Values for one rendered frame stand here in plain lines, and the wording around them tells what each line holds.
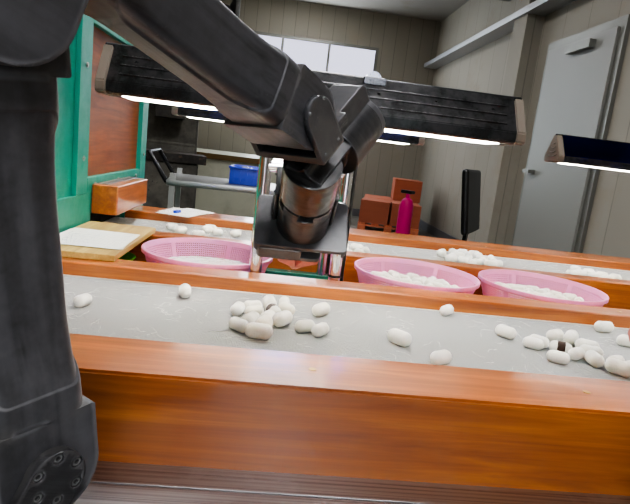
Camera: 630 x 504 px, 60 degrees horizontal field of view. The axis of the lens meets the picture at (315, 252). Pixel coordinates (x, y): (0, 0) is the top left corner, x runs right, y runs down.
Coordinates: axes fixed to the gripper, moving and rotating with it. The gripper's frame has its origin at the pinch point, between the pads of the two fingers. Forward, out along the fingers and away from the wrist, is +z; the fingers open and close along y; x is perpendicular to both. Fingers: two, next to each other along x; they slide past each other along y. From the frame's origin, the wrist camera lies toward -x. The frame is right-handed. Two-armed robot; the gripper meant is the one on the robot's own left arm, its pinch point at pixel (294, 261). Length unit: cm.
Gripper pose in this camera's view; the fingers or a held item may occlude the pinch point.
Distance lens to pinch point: 68.2
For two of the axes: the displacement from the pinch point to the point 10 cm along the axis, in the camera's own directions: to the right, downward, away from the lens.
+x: -0.5, 8.7, -4.9
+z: -1.2, 4.8, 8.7
